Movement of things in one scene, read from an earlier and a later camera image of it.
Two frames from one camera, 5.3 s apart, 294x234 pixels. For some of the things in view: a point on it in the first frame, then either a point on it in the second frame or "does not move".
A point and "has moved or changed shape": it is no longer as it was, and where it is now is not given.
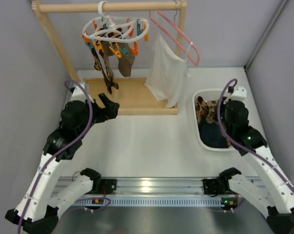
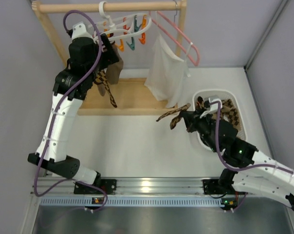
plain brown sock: [126, 62] to [113, 70]
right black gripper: [226, 107] to [194, 120]
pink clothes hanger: [187, 53] does not move
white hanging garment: [166, 75] does not move
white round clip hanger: [120, 33] has moved or changed shape
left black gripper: [104, 110] to [110, 52]
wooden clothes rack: [133, 97] does not move
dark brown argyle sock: [100, 64] has moved or changed shape
